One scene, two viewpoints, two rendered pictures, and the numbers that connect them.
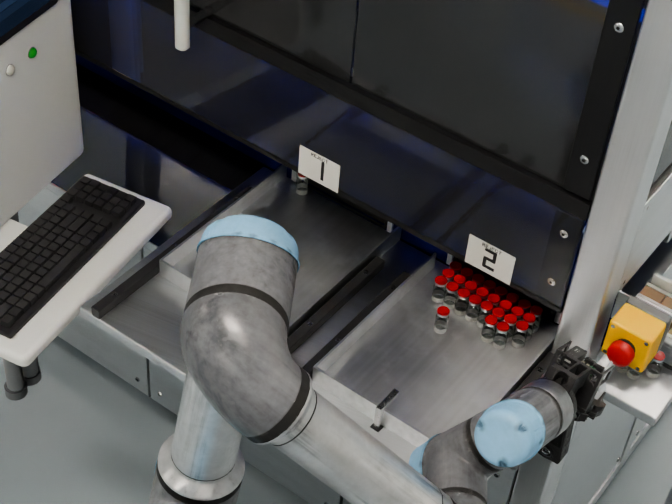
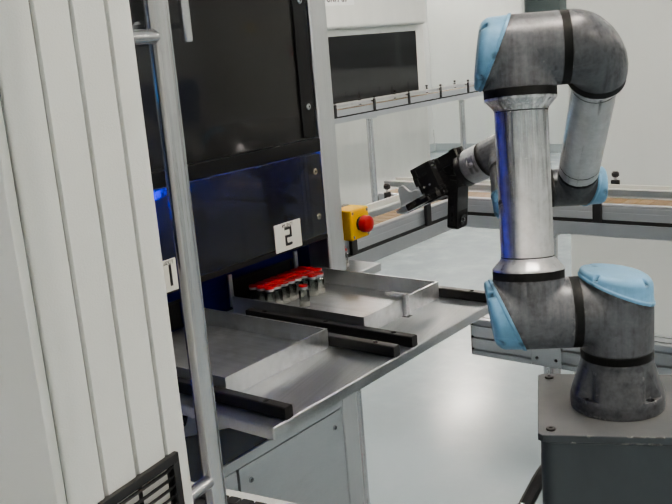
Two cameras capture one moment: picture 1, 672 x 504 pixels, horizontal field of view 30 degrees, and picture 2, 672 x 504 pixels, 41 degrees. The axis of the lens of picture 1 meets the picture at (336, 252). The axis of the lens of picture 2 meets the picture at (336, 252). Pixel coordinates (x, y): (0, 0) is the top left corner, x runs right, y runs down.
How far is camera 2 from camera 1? 2.19 m
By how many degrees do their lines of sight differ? 77
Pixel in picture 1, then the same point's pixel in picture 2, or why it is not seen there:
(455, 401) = (377, 298)
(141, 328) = (305, 397)
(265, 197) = not seen: hidden behind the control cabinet
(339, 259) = (219, 337)
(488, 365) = (340, 293)
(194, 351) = (606, 31)
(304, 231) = (178, 350)
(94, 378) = not seen: outside the picture
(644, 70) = (316, 20)
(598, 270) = (334, 181)
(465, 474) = not seen: hidden behind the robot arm
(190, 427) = (548, 197)
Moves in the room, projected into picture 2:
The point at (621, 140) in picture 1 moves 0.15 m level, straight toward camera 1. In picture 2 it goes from (320, 76) to (386, 71)
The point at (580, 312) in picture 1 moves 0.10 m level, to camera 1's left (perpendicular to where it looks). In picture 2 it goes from (335, 224) to (332, 233)
